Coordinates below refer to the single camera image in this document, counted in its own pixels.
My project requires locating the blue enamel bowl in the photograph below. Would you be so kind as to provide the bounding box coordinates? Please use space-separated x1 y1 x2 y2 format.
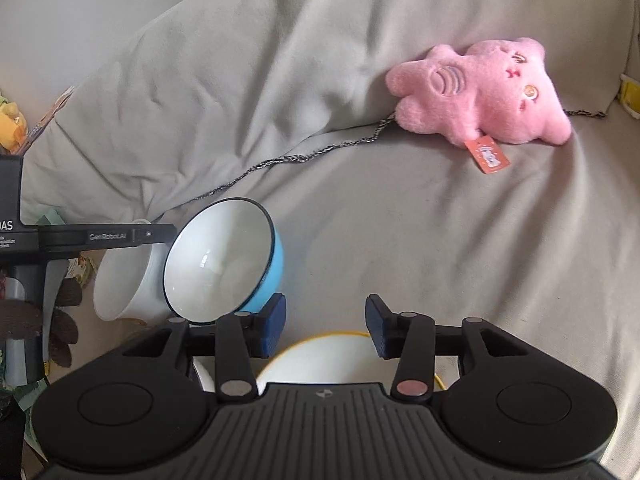
163 197 284 325

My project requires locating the braided grey cord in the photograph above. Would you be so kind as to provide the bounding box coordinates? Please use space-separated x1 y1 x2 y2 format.
164 106 609 216

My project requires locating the white paper cup bowl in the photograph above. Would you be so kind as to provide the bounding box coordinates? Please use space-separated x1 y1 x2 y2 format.
93 243 171 325

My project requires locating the large white ceramic bowl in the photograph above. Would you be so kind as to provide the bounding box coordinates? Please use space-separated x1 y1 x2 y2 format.
193 358 216 392

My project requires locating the yellow-rimmed white bowl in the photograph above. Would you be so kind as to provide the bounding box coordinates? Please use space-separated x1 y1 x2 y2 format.
254 330 447 396

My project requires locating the pink plush toy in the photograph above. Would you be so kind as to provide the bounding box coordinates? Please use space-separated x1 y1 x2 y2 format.
385 38 572 174

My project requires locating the beige sofa cover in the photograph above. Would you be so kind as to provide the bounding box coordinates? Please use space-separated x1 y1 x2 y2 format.
1 0 639 479

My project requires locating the yellow tag clip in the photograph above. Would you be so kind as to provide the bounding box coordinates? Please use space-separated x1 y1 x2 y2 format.
618 74 640 120

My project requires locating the yellow duck plush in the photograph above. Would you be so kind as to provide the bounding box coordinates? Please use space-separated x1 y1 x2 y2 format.
0 96 28 154

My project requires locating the green towel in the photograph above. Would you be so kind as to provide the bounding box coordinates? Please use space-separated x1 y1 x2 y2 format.
36 208 65 226

